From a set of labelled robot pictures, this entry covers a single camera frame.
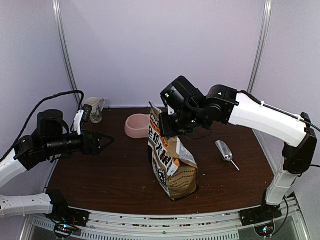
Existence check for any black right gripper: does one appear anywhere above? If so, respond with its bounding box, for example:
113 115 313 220
157 106 205 137

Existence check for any pink double pet bowl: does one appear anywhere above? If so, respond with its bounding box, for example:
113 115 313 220
124 113 150 139

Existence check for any dog food bag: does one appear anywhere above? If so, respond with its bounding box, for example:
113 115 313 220
147 103 198 201

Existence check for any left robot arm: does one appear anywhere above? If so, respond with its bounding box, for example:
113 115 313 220
0 109 115 222

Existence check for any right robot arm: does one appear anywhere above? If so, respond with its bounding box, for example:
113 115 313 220
159 76 319 221

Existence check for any white patterned ceramic mug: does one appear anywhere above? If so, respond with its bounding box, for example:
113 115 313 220
84 97 105 124

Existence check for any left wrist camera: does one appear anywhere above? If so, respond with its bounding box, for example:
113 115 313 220
72 104 92 135

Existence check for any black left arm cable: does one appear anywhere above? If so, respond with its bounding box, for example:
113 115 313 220
0 89 86 163

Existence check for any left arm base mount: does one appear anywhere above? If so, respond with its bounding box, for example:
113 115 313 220
44 190 90 240

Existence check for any right rear aluminium post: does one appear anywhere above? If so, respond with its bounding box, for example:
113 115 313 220
247 0 273 94

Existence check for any aluminium post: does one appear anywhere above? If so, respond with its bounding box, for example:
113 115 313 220
51 0 82 111
247 0 273 94

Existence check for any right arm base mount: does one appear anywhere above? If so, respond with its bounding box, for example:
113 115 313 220
239 205 282 238

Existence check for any left rear aluminium post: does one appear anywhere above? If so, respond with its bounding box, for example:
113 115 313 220
51 0 82 111

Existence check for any front aluminium frame rail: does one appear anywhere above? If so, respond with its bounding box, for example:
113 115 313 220
22 197 308 240

